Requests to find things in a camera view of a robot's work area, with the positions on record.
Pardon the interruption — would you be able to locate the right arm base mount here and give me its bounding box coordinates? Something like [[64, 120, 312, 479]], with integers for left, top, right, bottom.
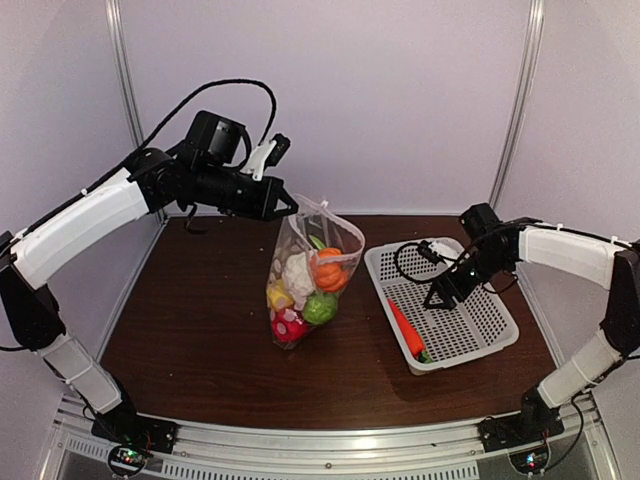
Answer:
[[477, 389, 564, 453]]

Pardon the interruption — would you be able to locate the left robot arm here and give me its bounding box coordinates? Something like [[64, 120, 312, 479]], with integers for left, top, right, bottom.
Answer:
[[1, 111, 298, 444]]

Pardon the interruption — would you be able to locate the orange carrot toy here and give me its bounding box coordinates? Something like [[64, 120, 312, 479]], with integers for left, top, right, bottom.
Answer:
[[387, 299, 426, 361]]

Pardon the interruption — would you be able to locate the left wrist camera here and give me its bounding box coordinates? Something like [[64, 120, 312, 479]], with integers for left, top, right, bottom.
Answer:
[[241, 133, 291, 182]]

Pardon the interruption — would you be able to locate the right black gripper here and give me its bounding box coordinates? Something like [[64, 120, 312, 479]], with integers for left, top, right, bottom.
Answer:
[[423, 245, 511, 309]]

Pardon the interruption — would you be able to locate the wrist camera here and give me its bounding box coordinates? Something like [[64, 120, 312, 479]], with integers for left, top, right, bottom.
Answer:
[[241, 133, 291, 182], [417, 240, 458, 264]]

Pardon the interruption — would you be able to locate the white plastic basket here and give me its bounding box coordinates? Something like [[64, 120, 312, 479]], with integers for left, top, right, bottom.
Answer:
[[364, 237, 519, 376]]

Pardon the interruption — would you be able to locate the aluminium front rail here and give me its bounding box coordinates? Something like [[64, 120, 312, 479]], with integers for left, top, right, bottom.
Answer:
[[36, 396, 622, 479]]

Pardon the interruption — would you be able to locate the aluminium frame post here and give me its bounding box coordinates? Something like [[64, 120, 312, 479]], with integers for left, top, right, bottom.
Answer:
[[103, 0, 168, 224], [489, 0, 546, 208]]

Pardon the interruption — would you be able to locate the green pepper toy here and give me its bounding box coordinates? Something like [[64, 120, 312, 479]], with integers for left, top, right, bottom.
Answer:
[[302, 292, 338, 326]]

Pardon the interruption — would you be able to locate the orange pumpkin toy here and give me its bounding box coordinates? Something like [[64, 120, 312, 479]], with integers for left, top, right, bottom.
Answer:
[[310, 247, 349, 293]]

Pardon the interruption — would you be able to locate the right black cable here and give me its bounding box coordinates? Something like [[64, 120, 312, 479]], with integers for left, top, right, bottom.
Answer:
[[392, 240, 451, 284]]

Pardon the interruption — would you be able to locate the left aluminium frame post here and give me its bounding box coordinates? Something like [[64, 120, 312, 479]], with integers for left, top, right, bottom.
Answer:
[[103, 0, 168, 224]]

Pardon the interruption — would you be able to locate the clear dotted zip bag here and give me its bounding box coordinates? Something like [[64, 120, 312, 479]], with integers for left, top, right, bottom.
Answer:
[[265, 194, 365, 350]]

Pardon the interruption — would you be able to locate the black cable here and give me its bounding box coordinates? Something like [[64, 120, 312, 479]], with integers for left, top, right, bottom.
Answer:
[[392, 240, 451, 284], [19, 78, 278, 236]]

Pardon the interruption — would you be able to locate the right aluminium frame post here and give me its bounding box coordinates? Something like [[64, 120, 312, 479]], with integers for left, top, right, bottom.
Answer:
[[489, 0, 546, 208]]

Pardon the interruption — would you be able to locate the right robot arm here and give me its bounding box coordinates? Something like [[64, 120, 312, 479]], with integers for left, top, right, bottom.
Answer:
[[424, 203, 639, 442]]

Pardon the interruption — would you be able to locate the yellow apple toy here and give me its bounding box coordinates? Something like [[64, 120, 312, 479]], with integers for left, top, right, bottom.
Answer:
[[266, 279, 294, 311]]

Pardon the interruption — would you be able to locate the red pepper toy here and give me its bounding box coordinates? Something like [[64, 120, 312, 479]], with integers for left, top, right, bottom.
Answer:
[[270, 308, 310, 343]]

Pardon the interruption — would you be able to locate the green lettuce leaf toy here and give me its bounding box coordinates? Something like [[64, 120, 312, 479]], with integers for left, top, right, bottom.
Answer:
[[417, 351, 433, 364]]

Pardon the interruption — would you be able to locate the left black cable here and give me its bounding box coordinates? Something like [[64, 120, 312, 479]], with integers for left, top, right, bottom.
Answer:
[[19, 78, 278, 236]]

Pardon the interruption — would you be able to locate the white cauliflower toy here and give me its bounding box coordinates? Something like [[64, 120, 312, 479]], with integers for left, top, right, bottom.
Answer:
[[282, 252, 316, 310]]

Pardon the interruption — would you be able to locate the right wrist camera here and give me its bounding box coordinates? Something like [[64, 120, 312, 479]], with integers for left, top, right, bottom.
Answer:
[[417, 240, 458, 264]]

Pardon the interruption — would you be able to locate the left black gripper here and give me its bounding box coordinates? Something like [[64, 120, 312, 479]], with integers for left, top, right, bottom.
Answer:
[[191, 161, 299, 221]]

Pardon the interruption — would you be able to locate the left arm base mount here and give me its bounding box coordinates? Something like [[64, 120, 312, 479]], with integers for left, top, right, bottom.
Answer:
[[91, 412, 178, 454]]

